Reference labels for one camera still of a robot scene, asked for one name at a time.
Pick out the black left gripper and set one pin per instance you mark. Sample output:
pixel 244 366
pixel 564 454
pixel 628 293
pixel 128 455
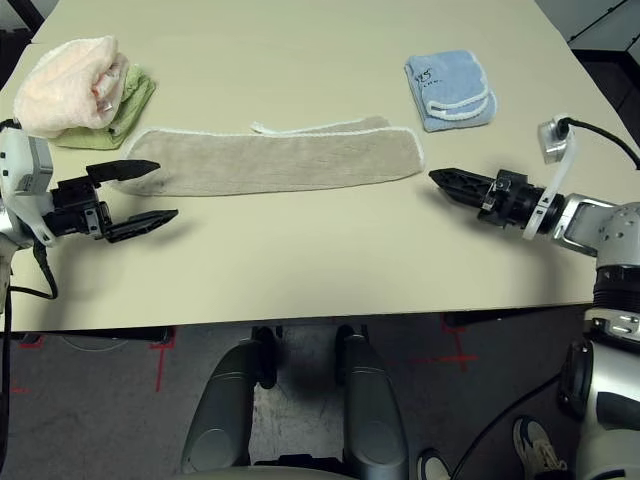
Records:
pixel 75 207

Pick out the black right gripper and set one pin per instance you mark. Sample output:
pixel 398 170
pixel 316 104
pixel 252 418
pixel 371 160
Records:
pixel 510 205

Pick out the beige towel with white trim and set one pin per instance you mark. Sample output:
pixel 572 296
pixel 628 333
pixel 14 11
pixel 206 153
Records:
pixel 275 160

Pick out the green fluffy towel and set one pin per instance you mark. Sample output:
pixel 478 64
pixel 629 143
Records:
pixel 132 100

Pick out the blue towel with white trim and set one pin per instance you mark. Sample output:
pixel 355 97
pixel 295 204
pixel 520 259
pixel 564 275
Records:
pixel 450 85

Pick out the pink fluffy towel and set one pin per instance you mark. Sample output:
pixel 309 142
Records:
pixel 60 85

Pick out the black foam floor mat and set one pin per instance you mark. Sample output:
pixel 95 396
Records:
pixel 12 55

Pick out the black slanted stand leg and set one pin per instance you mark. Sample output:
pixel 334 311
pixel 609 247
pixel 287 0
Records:
pixel 31 14

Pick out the grey metal cabinet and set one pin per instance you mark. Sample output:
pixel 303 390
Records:
pixel 610 25

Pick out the grey white sneaker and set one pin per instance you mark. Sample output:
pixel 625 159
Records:
pixel 537 445
pixel 432 466

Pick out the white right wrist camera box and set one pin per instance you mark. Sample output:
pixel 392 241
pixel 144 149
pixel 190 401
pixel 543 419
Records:
pixel 552 142

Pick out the black table frame bar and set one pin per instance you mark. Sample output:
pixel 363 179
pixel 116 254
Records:
pixel 500 317

